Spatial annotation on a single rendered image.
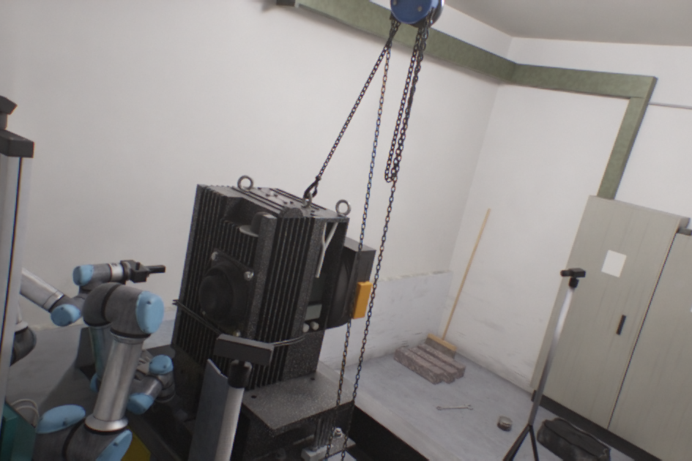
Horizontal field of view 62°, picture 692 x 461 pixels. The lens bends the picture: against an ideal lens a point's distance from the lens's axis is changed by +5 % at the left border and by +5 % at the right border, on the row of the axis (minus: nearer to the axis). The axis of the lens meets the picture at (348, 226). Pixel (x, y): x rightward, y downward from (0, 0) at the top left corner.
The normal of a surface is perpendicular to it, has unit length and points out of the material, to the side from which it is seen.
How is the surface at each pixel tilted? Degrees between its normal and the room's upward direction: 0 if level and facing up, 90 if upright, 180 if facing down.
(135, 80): 90
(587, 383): 90
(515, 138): 90
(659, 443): 90
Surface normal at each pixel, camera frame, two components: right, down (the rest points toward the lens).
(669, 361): -0.68, 0.01
